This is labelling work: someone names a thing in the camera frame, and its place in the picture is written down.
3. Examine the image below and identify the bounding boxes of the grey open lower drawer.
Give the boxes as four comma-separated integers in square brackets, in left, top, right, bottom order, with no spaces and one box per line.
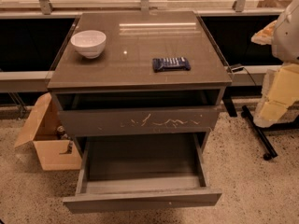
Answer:
[64,133,221,213]

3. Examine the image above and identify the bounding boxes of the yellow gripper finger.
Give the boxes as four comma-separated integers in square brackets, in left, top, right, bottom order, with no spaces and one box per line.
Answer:
[251,21,277,45]
[253,63,299,128]

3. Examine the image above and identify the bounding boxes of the blue rxbar wrapper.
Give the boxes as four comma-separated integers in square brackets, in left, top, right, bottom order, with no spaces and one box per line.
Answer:
[152,57,191,72]

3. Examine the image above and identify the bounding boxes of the white ceramic bowl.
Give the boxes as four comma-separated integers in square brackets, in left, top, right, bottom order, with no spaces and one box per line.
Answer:
[71,30,107,59]

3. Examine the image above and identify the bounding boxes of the dark bottles in box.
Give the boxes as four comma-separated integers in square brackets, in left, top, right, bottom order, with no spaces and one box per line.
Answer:
[56,126,73,154]

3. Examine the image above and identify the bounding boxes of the grey drawer cabinet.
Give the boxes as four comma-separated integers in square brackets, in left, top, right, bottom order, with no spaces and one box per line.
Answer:
[48,11,231,149]

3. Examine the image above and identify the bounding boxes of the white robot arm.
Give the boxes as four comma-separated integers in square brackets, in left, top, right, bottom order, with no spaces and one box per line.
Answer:
[251,0,299,128]

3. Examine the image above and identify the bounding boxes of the grey upper drawer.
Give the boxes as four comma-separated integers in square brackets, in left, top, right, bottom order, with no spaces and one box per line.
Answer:
[58,106,220,137]

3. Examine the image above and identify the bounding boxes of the black stand with wheel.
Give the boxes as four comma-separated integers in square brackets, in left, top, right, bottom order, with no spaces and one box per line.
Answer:
[241,105,299,161]

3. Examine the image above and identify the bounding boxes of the black cable with plug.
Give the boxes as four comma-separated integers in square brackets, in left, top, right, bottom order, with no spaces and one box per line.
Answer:
[226,63,258,87]

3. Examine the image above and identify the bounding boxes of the open cardboard box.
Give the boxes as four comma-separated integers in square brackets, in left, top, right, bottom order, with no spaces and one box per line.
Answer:
[14,93,81,171]

